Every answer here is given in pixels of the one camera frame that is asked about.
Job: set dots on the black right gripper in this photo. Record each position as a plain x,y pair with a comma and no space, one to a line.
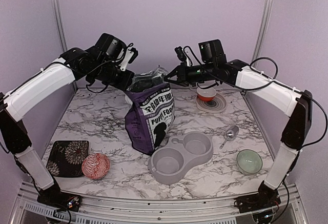
184,75

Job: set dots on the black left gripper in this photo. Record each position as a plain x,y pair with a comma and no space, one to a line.
123,83

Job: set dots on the purple puppy food bag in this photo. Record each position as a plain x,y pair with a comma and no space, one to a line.
151,112

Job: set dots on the silver metal scoop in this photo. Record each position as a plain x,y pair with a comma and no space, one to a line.
230,134

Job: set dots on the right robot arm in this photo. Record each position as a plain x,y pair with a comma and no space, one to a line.
236,73

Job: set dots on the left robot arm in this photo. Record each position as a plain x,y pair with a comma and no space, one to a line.
106,62

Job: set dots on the grey double pet bowl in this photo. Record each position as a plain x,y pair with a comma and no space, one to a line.
169,164

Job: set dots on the orange white ceramic bowl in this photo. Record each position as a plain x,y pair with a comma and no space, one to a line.
206,94

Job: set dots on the spiral pattern ceramic plate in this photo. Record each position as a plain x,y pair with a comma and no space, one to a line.
216,105

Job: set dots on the red patterned ceramic bowl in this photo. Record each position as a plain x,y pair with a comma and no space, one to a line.
95,166

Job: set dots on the black floral square plate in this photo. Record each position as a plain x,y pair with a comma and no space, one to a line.
66,158

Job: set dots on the pale green glass bowl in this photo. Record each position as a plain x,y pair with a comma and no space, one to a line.
249,162

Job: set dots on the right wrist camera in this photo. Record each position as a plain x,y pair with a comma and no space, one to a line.
182,56

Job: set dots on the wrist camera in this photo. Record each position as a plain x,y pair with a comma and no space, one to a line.
182,56
130,56

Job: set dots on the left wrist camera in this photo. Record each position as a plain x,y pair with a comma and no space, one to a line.
130,56

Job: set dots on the aluminium left corner post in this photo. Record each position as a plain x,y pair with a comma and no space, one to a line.
59,25

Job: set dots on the aluminium corner post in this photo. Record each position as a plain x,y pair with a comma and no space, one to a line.
59,25
264,23

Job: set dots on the aluminium right corner post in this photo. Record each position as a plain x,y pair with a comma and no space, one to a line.
264,23

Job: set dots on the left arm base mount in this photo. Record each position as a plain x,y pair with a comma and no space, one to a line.
55,197

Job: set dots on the aluminium front frame rail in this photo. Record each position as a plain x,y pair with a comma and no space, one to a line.
96,209

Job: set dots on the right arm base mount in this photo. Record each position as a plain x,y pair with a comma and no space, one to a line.
264,198

